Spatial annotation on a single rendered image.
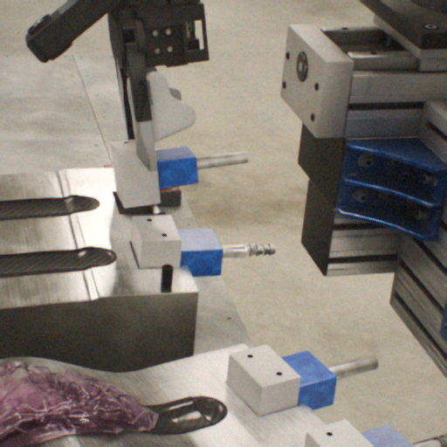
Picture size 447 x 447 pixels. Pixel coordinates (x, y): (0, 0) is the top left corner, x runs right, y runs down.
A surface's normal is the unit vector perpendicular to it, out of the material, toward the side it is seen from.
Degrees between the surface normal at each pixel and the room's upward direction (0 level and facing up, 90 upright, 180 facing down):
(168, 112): 71
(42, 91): 0
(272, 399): 90
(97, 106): 0
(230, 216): 0
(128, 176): 81
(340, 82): 90
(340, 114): 90
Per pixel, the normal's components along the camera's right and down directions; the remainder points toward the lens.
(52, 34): 0.20, 0.30
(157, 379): 0.08, -0.89
